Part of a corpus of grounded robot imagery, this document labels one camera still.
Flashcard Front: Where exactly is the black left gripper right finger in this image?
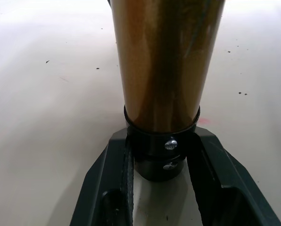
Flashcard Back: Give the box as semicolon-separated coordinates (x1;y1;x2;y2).
187;128;281;226

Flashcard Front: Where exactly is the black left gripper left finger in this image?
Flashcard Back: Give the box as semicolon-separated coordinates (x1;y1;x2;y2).
69;130;134;226

